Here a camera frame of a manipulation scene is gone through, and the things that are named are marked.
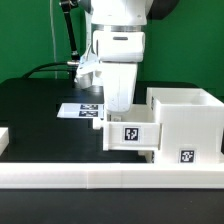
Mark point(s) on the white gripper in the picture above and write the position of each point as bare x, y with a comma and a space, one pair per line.
119, 54

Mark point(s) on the white drawer tray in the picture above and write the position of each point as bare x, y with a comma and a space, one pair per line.
134, 131

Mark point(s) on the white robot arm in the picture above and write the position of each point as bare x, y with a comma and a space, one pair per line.
122, 16

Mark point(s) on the white drawer cabinet box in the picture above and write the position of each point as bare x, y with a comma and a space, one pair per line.
191, 125

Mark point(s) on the white block at left edge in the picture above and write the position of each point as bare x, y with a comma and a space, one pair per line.
4, 139

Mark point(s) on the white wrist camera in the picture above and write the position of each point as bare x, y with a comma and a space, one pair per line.
87, 75

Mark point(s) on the white marker base plate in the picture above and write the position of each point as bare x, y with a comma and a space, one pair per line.
80, 110

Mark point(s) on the white front fence rail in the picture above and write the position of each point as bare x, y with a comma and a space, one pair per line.
105, 175

